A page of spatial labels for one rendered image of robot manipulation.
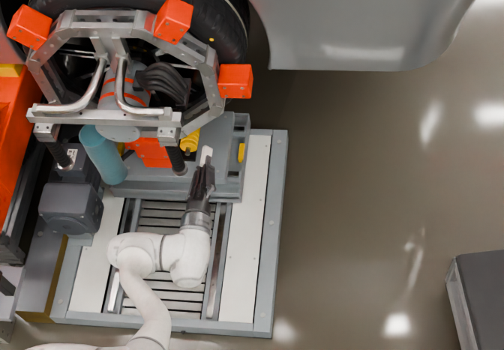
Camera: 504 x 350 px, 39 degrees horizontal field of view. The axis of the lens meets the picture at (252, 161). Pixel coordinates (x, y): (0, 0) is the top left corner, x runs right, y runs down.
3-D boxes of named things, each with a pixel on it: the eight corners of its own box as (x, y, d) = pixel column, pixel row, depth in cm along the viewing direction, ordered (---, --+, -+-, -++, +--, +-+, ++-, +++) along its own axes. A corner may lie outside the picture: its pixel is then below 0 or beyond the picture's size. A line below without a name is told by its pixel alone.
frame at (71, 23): (232, 124, 230) (208, 9, 183) (230, 142, 227) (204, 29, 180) (72, 119, 237) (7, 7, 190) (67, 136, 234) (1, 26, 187)
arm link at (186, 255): (209, 228, 200) (163, 225, 202) (202, 279, 192) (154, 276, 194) (214, 243, 209) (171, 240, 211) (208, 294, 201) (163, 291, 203)
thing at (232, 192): (250, 124, 288) (248, 111, 280) (241, 204, 271) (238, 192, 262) (131, 121, 295) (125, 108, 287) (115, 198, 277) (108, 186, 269)
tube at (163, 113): (182, 61, 194) (175, 36, 184) (171, 121, 184) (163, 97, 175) (119, 61, 196) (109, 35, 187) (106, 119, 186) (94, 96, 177)
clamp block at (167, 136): (183, 118, 194) (179, 108, 189) (178, 147, 189) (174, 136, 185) (165, 118, 194) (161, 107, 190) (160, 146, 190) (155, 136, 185)
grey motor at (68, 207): (131, 158, 286) (107, 109, 256) (111, 255, 266) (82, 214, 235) (88, 156, 289) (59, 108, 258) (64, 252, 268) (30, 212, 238)
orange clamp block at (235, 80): (223, 77, 210) (253, 78, 209) (220, 99, 206) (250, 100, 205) (220, 62, 204) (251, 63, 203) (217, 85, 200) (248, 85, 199)
